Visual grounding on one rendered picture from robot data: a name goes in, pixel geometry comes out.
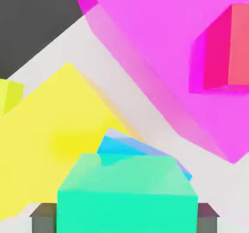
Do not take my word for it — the small red cube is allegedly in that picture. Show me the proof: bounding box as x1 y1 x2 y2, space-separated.
203 3 249 93

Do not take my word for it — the small green cube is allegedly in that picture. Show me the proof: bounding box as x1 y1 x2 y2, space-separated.
57 152 199 233

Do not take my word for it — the small blue cube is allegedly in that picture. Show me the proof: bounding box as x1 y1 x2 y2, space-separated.
96 127 193 182

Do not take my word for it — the large yellow box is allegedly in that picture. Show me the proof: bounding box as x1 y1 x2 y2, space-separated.
0 61 146 221

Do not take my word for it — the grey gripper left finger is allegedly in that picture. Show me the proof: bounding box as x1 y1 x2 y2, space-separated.
29 202 58 233

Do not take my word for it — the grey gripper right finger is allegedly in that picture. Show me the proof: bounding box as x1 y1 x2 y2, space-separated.
196 202 220 233

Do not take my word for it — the large magenta box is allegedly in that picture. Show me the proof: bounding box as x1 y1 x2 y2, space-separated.
69 0 249 165

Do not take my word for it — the small yellow-green cube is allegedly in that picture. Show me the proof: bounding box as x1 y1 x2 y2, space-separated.
0 78 25 118

